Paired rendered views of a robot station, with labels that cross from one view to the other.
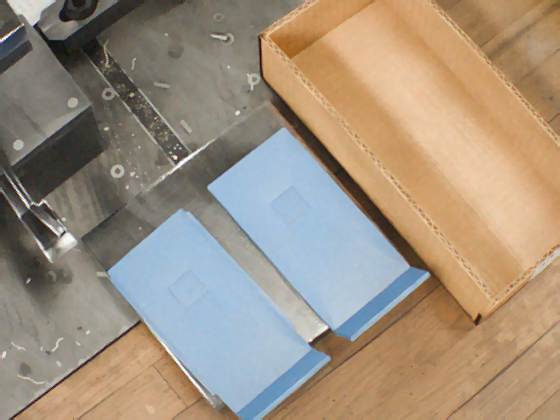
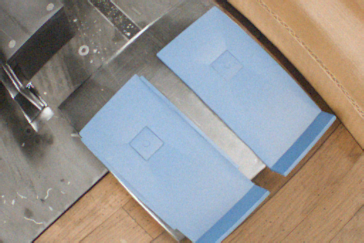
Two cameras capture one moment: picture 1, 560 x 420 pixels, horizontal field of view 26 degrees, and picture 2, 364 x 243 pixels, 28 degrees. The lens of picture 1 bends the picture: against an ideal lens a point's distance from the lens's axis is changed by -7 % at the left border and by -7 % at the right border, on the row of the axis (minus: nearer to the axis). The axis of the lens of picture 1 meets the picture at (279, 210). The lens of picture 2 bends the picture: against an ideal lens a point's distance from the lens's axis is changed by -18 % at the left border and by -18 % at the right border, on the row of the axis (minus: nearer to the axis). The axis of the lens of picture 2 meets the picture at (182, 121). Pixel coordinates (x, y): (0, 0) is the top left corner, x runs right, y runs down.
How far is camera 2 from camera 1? 0.19 m
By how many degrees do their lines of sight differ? 5
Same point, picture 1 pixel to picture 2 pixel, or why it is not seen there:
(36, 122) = (24, 25)
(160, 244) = (119, 106)
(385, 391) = (307, 209)
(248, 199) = (192, 62)
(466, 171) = (346, 38)
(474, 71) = not seen: outside the picture
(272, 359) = (222, 197)
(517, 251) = not seen: outside the picture
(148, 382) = (119, 221)
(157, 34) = not seen: outside the picture
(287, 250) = (228, 102)
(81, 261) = (59, 125)
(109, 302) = (82, 158)
